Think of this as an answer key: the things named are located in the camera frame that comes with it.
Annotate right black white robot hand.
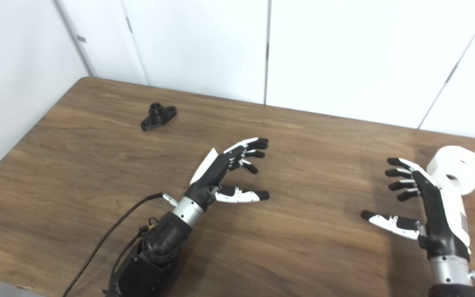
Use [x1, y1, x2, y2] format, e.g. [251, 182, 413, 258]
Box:
[360, 157, 472, 261]

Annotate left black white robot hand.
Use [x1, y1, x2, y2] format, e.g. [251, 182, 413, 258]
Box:
[184, 137, 270, 212]

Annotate round white plastic piece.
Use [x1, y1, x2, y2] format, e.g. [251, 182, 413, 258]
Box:
[426, 146, 475, 196]

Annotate black flanged holder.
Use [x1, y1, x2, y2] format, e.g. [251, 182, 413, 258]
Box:
[140, 103, 178, 132]

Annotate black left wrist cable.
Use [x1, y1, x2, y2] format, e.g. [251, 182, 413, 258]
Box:
[61, 192, 179, 297]

